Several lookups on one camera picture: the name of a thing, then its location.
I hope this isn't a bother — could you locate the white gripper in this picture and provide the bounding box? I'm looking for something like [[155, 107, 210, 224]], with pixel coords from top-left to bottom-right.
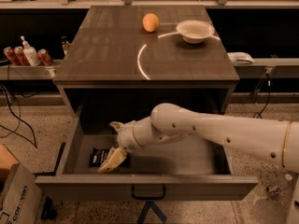
[[97, 121, 137, 173]]

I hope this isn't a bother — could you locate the black rxbar chocolate wrapper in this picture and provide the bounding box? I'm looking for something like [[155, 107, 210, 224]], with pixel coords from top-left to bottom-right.
[[90, 147, 129, 167]]

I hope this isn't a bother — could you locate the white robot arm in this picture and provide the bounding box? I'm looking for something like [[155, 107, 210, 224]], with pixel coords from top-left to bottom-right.
[[99, 103, 299, 173]]

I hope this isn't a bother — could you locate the open grey top drawer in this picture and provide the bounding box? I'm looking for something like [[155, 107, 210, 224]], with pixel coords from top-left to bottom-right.
[[35, 91, 259, 202]]

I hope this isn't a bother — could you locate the grey cabinet with counter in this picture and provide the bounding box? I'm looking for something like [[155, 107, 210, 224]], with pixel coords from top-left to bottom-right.
[[53, 5, 239, 113]]

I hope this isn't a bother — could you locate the small glass bottle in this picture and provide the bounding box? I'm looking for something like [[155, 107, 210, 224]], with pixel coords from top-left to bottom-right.
[[61, 36, 70, 54]]

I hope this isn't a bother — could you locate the cardboard box with print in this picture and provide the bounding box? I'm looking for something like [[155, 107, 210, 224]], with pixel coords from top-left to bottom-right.
[[0, 144, 43, 224]]

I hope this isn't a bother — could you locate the red soda can right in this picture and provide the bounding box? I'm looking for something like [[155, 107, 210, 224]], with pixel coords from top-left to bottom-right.
[[37, 49, 53, 66]]

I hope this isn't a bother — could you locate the red soda can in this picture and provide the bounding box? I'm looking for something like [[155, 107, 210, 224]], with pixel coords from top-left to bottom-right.
[[3, 47, 20, 65], [37, 49, 53, 66], [14, 46, 29, 65]]

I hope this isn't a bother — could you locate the orange fruit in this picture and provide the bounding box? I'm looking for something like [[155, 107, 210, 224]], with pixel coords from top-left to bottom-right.
[[142, 13, 159, 33]]

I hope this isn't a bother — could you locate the white pump bottle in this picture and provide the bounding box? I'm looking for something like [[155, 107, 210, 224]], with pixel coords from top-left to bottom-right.
[[21, 35, 41, 66]]

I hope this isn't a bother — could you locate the grey low shelf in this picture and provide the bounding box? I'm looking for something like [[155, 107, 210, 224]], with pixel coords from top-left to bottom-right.
[[0, 60, 62, 81]]

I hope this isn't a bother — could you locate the red soda can middle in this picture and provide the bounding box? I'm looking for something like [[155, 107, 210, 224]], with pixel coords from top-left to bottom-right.
[[14, 46, 29, 65]]

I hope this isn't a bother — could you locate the white bowl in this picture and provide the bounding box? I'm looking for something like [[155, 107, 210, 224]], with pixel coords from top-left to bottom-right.
[[177, 21, 215, 44]]

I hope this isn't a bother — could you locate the red soda can left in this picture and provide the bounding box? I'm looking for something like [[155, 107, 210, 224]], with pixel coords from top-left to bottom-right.
[[3, 47, 20, 65]]

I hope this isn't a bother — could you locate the white folded cloth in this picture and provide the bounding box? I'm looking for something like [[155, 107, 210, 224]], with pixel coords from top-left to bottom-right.
[[227, 52, 254, 64]]

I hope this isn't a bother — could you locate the clear plastic bottle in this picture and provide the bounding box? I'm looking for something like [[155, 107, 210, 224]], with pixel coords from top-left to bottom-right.
[[266, 174, 292, 197]]

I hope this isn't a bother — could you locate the black drawer handle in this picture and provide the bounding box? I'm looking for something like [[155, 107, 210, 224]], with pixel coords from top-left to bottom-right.
[[131, 185, 166, 201]]

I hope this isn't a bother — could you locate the black floor cable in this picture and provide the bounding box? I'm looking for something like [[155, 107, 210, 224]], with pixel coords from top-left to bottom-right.
[[0, 83, 38, 149]]

